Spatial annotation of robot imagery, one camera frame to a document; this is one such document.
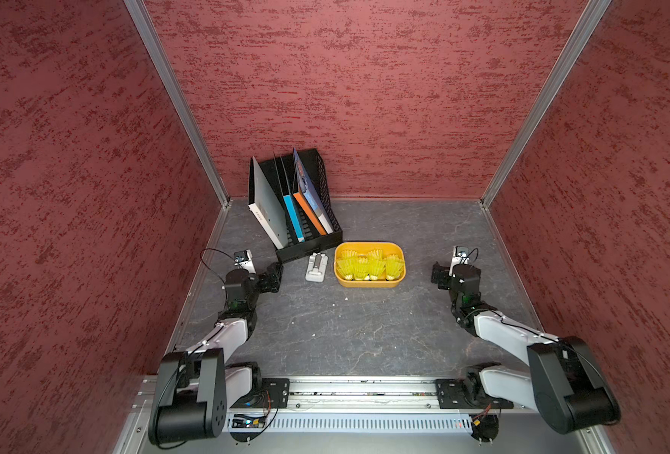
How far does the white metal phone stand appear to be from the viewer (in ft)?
3.20

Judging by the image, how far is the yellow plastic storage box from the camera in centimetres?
94

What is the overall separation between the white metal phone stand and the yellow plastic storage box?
0.21 feet
